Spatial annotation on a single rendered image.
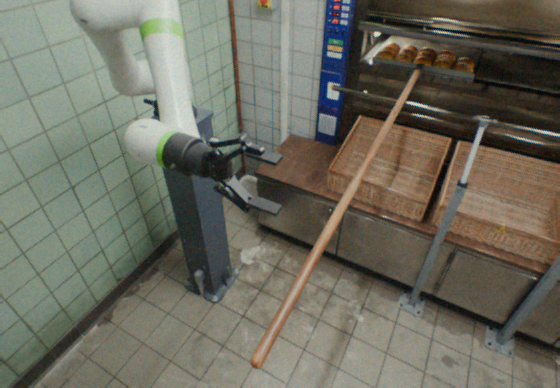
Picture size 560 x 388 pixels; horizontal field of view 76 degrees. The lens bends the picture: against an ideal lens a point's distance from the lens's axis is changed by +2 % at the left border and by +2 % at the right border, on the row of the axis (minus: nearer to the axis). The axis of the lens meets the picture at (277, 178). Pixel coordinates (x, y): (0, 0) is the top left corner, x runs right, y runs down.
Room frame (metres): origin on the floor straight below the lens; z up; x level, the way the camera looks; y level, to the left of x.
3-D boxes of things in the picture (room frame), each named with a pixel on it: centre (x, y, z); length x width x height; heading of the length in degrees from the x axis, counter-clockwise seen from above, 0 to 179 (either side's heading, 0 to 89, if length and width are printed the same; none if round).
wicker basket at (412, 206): (1.66, -0.65, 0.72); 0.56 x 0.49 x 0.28; 60
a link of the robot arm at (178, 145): (0.67, 0.21, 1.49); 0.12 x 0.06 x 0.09; 152
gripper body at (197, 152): (0.63, 0.14, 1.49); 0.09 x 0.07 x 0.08; 62
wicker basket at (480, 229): (1.37, -1.16, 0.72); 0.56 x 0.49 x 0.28; 62
